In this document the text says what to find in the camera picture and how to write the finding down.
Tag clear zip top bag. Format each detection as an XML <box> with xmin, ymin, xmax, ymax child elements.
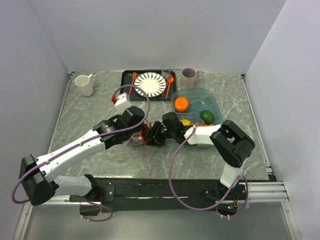
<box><xmin>122</xmin><ymin>119</ymin><xmax>152</xmax><ymax>147</ymax></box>

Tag orange plastic fork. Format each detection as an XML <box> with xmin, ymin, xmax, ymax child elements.
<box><xmin>129</xmin><ymin>72</ymin><xmax>137</xmax><ymax>95</ymax></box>

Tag orange fruit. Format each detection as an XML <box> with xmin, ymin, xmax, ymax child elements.
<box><xmin>174</xmin><ymin>97</ymin><xmax>189</xmax><ymax>113</ymax></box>

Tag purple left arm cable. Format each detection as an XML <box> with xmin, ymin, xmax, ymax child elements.
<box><xmin>11</xmin><ymin>84</ymin><xmax>151</xmax><ymax>205</ymax></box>

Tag white black striped plate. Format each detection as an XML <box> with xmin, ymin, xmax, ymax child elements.
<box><xmin>134</xmin><ymin>72</ymin><xmax>167</xmax><ymax>98</ymax></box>

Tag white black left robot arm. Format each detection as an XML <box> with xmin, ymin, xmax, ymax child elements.
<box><xmin>19</xmin><ymin>106</ymin><xmax>145</xmax><ymax>206</ymax></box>

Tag teal transparent plastic container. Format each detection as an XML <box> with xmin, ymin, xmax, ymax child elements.
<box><xmin>169</xmin><ymin>87</ymin><xmax>225</xmax><ymax>151</ymax></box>

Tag yellow lumpy food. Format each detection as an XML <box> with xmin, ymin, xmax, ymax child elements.
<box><xmin>180</xmin><ymin>119</ymin><xmax>192</xmax><ymax>126</ymax></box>

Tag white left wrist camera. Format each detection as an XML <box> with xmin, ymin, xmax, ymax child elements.
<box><xmin>114</xmin><ymin>92</ymin><xmax>132</xmax><ymax>114</ymax></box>

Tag orange pumpkin toy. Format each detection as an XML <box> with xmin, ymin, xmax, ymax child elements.
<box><xmin>198</xmin><ymin>123</ymin><xmax>214</xmax><ymax>127</ymax></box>

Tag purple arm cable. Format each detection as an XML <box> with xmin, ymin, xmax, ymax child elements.
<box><xmin>11</xmin><ymin>84</ymin><xmax>151</xmax><ymax>205</ymax></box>
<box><xmin>168</xmin><ymin>112</ymin><xmax>251</xmax><ymax>218</ymax></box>

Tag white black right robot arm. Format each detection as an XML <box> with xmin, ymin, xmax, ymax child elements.
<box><xmin>141</xmin><ymin>112</ymin><xmax>256</xmax><ymax>199</ymax></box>

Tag white mug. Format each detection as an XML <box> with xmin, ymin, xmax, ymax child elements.
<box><xmin>74</xmin><ymin>74</ymin><xmax>94</xmax><ymax>97</ymax></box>

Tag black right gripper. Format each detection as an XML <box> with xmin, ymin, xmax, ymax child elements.
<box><xmin>141</xmin><ymin>120</ymin><xmax>176</xmax><ymax>148</ymax></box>

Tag green lime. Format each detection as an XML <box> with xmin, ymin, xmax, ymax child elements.
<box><xmin>200</xmin><ymin>110</ymin><xmax>215</xmax><ymax>124</ymax></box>

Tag beige mug purple inside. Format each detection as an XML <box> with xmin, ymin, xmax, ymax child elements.
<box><xmin>180</xmin><ymin>67</ymin><xmax>199</xmax><ymax>90</ymax></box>

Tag aluminium frame rail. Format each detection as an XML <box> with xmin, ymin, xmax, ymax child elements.
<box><xmin>23</xmin><ymin>183</ymin><xmax>291</xmax><ymax>206</ymax></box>

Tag clear drinking glass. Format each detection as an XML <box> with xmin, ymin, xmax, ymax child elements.
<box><xmin>161</xmin><ymin>65</ymin><xmax>172</xmax><ymax>80</ymax></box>

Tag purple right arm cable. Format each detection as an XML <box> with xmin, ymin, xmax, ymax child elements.
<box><xmin>168</xmin><ymin>112</ymin><xmax>251</xmax><ymax>218</ymax></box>

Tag orange plastic spoon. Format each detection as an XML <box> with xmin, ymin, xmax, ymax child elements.
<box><xmin>166</xmin><ymin>75</ymin><xmax>174</xmax><ymax>99</ymax></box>

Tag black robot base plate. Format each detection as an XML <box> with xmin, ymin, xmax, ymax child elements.
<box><xmin>68</xmin><ymin>174</ymin><xmax>248</xmax><ymax>212</ymax></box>

